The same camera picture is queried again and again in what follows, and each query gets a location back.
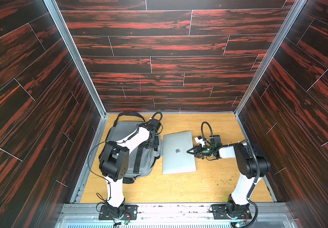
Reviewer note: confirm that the grey zippered laptop bag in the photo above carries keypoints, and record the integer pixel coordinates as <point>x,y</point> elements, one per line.
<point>126,121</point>

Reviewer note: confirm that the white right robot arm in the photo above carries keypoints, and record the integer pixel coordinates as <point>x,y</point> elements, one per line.
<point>251,166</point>

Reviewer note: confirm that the aluminium left corner post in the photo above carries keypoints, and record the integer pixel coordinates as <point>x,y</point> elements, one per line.
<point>62,28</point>

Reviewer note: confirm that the aluminium front rail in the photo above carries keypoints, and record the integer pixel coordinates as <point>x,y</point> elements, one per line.
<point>150,215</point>

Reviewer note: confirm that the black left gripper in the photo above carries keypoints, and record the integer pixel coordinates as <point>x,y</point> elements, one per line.
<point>155,145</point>

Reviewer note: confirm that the aluminium corner post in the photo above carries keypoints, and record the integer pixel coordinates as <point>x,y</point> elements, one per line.
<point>291,17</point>
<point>62,28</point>

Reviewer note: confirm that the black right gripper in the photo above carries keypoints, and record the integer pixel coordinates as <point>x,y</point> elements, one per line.
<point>198,151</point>

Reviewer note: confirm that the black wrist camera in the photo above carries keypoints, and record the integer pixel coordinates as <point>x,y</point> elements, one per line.
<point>156,124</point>
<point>216,142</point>

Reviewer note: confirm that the silver apple laptop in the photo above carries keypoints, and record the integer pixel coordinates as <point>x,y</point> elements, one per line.
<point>175,157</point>

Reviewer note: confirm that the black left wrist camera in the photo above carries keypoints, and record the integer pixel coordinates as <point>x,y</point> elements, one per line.
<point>156,124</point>

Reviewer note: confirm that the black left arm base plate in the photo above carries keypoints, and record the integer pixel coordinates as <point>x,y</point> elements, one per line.
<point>123,212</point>

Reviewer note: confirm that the aluminium right corner post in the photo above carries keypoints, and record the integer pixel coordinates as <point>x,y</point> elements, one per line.
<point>291,17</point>

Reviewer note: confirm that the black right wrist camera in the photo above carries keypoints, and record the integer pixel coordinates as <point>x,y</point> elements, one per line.
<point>216,142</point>

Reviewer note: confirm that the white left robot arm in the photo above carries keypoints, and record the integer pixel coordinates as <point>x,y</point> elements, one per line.
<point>126,157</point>

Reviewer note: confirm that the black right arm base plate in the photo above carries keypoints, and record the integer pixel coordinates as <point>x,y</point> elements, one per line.
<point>232,212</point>

